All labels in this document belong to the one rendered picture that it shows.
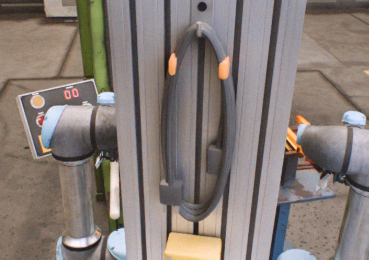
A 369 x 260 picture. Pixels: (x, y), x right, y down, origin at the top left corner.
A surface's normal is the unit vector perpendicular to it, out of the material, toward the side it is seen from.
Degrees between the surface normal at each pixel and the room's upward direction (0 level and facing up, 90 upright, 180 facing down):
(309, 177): 0
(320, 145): 67
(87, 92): 60
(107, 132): 74
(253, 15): 90
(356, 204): 85
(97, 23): 90
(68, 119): 39
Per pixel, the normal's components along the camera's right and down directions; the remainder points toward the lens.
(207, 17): -0.16, 0.47
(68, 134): -0.02, 0.29
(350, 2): 0.11, 0.47
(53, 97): 0.48, -0.09
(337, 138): -0.36, -0.51
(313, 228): 0.01, -0.88
